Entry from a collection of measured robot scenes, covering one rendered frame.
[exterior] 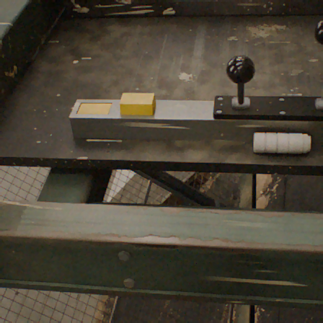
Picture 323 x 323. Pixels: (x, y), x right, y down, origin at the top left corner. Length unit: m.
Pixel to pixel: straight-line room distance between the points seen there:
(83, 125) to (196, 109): 0.17
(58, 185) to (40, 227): 0.19
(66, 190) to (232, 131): 0.26
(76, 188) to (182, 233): 0.26
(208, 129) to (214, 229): 0.23
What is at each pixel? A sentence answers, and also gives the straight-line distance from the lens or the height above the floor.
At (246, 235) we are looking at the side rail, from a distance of 0.62.
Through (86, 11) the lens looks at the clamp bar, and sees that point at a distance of 1.24.
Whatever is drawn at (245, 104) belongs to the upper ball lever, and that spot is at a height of 1.46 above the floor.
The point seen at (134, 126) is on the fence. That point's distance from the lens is 0.83.
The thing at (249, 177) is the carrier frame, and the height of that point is 0.78.
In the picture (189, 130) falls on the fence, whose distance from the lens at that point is 0.82.
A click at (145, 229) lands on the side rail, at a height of 1.54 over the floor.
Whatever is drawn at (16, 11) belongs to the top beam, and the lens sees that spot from 1.08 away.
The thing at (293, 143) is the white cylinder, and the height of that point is 1.39.
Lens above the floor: 1.73
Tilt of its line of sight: 15 degrees down
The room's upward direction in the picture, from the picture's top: 60 degrees counter-clockwise
